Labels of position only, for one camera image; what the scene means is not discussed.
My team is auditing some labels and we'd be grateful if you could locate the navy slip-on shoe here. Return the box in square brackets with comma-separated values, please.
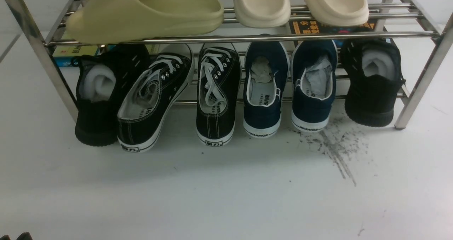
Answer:
[290, 40, 338, 132]
[243, 41, 289, 138]

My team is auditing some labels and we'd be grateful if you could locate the black knit sneaker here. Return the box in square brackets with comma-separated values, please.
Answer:
[71, 44, 150, 147]
[340, 39, 406, 127]

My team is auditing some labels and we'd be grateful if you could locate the stainless steel shoe rack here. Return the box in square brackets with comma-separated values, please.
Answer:
[5, 0, 452, 130]

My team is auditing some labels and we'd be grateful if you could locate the black canvas lace sneaker right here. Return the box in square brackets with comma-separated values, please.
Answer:
[196, 43, 242, 147]

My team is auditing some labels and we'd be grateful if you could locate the black canvas lace sneaker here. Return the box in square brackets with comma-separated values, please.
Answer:
[117, 44, 194, 153]
[196, 43, 242, 147]

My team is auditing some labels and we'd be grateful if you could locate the black canvas lace sneaker left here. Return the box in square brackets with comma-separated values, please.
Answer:
[117, 44, 194, 153]

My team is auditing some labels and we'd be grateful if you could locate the cream foam slipper left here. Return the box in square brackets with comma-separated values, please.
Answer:
[233, 0, 291, 28]

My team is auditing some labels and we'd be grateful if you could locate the cream foam slipper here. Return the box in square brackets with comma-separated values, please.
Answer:
[233, 0, 291, 28]
[304, 0, 369, 27]

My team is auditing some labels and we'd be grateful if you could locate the cream foam slipper right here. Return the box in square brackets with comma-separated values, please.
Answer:
[304, 0, 369, 27]

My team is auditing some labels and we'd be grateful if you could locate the olive green foam slipper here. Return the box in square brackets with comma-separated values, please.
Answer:
[66, 0, 224, 44]

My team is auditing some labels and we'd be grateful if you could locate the yellow blue book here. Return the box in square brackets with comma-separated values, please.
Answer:
[52, 45, 101, 67]

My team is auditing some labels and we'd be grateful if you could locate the dark object bottom corner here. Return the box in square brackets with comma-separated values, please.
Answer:
[0, 232, 33, 240]

